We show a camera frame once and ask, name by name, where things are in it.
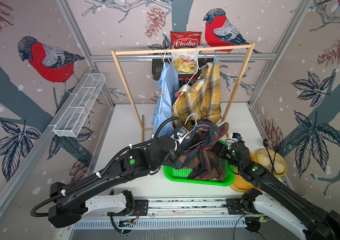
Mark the red Chuba chips bag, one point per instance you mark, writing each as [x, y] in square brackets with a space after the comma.
[185, 62]

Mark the light blue shirt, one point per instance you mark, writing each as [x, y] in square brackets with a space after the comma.
[169, 83]

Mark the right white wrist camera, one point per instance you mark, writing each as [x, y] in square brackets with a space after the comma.
[236, 137]

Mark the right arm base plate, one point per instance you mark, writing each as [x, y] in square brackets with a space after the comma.
[240, 207]

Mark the black wall bracket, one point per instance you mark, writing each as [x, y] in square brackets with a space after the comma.
[157, 67]

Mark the teal clothespin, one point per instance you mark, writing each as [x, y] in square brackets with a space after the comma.
[216, 60]

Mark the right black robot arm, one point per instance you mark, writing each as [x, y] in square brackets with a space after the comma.
[272, 198]

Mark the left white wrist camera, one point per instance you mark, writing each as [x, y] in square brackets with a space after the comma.
[181, 134]

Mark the green plastic mesh basket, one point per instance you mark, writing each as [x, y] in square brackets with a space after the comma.
[182, 176]

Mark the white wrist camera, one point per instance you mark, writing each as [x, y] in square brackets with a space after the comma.
[236, 137]
[181, 134]

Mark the yellow plastic tray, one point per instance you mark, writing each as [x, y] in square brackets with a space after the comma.
[239, 184]

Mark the white hanger of yellow shirt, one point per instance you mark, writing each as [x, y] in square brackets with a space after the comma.
[199, 67]

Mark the dark multicolour plaid shirt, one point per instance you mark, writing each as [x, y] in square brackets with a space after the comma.
[205, 164]

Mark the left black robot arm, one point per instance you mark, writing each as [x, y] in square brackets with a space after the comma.
[67, 203]

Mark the white clothespin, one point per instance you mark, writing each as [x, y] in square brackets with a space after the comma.
[220, 123]

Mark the yellow round bowl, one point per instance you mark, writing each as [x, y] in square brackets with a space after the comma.
[272, 161]

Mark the yellow plaid shirt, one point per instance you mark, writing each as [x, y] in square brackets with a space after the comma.
[201, 98]

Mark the white wire mesh basket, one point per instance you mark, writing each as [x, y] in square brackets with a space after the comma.
[76, 114]

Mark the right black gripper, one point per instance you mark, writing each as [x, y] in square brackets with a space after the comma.
[223, 147]

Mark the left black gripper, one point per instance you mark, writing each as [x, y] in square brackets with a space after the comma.
[178, 153]

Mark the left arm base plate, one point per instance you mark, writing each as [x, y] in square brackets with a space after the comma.
[140, 209]

